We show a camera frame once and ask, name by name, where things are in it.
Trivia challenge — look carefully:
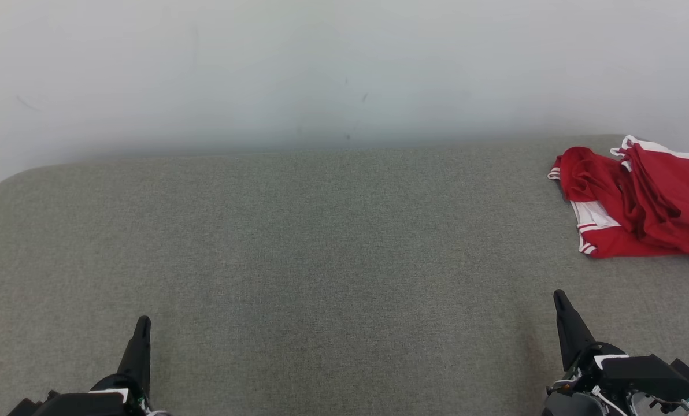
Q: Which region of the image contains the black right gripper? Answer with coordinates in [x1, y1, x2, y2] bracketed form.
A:
[543, 290, 629, 416]

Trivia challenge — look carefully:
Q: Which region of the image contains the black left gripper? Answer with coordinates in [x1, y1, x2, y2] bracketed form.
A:
[31, 316, 172, 416]

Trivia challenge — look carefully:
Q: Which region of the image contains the red basketball jersey black print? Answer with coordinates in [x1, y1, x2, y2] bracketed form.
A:
[547, 146, 689, 259]

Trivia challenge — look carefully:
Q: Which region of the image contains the grey fabric sofa seat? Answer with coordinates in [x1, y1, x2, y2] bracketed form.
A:
[0, 134, 689, 416]

